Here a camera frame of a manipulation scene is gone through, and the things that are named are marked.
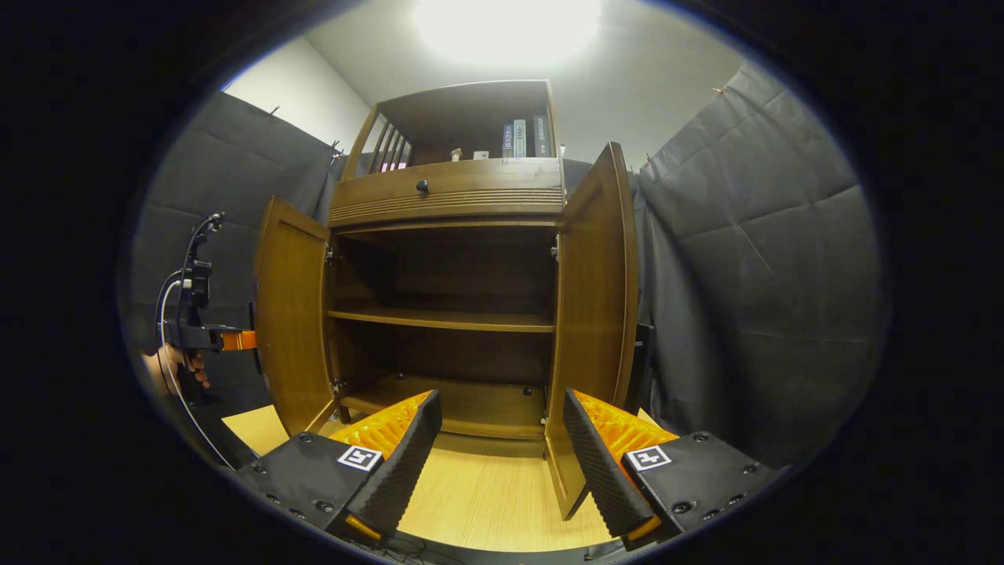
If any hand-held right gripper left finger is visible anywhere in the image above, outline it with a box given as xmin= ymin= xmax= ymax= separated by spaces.
xmin=235 ymin=390 xmax=444 ymax=546

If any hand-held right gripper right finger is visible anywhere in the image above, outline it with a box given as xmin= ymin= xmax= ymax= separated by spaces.
xmin=562 ymin=388 xmax=785 ymax=550

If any wooden shoe cabinet door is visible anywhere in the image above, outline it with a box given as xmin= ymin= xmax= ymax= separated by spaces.
xmin=544 ymin=141 xmax=653 ymax=521
xmin=251 ymin=196 xmax=340 ymax=438

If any wooden double-door shoe cabinet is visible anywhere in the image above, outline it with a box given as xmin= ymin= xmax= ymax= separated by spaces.
xmin=326 ymin=78 xmax=567 ymax=460

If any wooden cabinet drawer black knob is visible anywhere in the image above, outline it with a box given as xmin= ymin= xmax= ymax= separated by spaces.
xmin=328 ymin=159 xmax=566 ymax=230

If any black backdrop cloth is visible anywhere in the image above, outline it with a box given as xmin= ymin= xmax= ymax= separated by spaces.
xmin=125 ymin=63 xmax=891 ymax=472

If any large ceiling light panel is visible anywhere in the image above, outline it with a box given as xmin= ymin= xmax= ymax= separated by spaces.
xmin=412 ymin=0 xmax=605 ymax=67

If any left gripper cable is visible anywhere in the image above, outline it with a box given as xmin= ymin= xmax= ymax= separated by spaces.
xmin=157 ymin=271 xmax=236 ymax=470

